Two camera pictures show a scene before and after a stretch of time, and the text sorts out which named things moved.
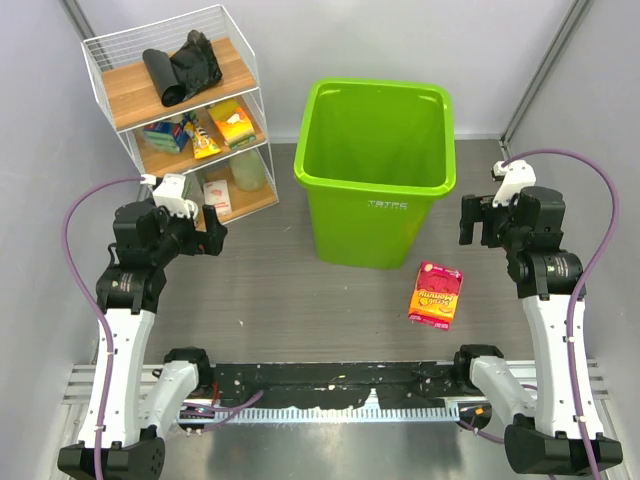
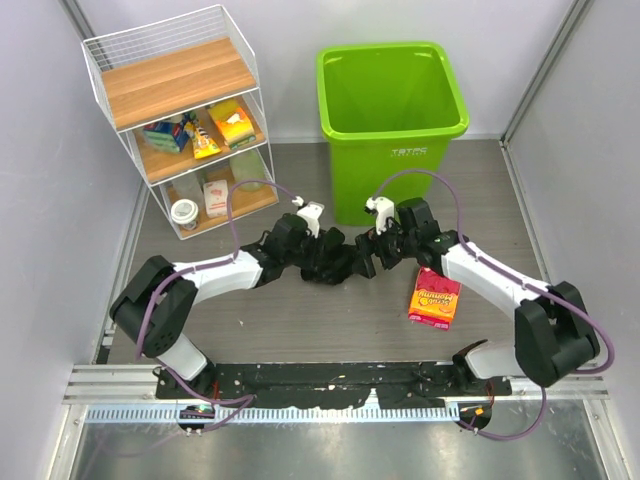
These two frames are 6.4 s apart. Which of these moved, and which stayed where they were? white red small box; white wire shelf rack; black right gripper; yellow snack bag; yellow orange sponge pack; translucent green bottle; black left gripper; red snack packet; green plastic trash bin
Moved: green plastic trash bin; black left gripper; black right gripper
Stayed: white red small box; yellow snack bag; yellow orange sponge pack; translucent green bottle; red snack packet; white wire shelf rack
